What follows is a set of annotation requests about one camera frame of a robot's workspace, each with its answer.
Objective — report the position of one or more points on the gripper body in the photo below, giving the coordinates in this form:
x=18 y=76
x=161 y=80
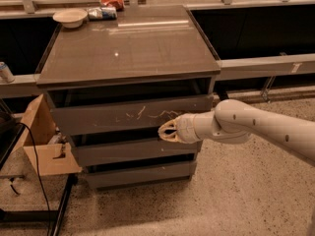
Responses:
x=185 y=128

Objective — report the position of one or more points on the grey top drawer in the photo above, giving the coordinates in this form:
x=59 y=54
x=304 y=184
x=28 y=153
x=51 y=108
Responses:
x=79 y=111

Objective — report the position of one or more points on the grey drawer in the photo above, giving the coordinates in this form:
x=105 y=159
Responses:
x=79 y=111
x=121 y=146
x=120 y=174

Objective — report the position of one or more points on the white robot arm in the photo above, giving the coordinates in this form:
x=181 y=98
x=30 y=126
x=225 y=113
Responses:
x=233 y=121

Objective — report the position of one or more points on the grey drawer cabinet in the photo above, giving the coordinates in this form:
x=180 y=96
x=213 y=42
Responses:
x=144 y=45

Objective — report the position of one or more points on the grey bottom drawer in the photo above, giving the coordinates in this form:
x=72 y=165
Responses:
x=120 y=174

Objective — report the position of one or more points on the grey middle drawer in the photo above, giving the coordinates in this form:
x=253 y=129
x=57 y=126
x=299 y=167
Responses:
x=121 y=146

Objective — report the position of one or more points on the silver blue snack bag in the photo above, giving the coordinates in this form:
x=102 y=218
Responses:
x=102 y=13

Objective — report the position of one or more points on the cardboard box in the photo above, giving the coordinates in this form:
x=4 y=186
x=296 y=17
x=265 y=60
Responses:
x=47 y=155

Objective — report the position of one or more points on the red snack bag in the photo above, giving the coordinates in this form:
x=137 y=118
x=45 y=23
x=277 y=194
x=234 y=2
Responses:
x=117 y=4

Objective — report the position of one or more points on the white bowl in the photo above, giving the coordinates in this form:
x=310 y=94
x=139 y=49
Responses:
x=70 y=18

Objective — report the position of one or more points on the white blue can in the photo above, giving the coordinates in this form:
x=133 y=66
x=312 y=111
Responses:
x=5 y=73

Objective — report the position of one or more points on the grey metal rail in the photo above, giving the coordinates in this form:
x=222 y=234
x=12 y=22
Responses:
x=25 y=85

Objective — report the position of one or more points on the black stand frame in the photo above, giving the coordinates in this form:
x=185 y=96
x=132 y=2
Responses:
x=54 y=218

